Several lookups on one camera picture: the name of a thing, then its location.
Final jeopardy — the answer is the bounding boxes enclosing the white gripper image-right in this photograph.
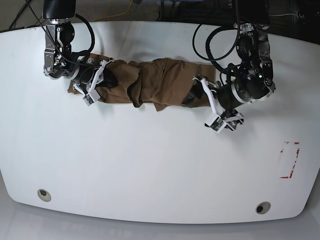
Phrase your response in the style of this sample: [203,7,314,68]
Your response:
[182,76,244,130]

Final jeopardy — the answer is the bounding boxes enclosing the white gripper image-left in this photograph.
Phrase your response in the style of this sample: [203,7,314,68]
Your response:
[71,58,118,95]

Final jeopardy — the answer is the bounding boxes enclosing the brown t-shirt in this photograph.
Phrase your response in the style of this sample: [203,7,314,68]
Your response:
[67,52,218,113]

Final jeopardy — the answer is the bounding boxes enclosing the black robot arm image-left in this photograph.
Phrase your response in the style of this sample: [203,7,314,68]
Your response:
[42,0,118,95]

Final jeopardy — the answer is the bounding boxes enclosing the red tape rectangle marking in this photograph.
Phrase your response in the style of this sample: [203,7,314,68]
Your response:
[277,141,301,179]

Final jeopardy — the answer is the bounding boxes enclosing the grey table grommet left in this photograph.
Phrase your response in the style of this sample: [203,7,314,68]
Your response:
[37,189,52,202]

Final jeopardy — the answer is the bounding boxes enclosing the grey table grommet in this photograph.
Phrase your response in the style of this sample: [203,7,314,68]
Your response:
[255,201,271,215]
[37,189,52,202]

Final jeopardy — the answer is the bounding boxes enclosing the grey table grommet right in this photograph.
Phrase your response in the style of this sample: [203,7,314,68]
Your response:
[255,201,271,215]

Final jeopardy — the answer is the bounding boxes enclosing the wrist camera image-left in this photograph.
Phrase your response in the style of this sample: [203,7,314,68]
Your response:
[83,90,101,106]

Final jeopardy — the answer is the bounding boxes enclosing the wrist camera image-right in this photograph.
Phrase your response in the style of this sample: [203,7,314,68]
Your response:
[204,115,227,134]

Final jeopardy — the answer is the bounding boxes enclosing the yellow cable on floor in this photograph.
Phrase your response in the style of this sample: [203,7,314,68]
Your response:
[93,0,133,22]

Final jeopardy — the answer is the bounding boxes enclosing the black cable on floor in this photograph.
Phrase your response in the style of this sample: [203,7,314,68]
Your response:
[9,0,38,29]

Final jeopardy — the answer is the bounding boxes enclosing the white cable on floor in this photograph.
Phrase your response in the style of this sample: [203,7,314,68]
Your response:
[269,12,297,18]

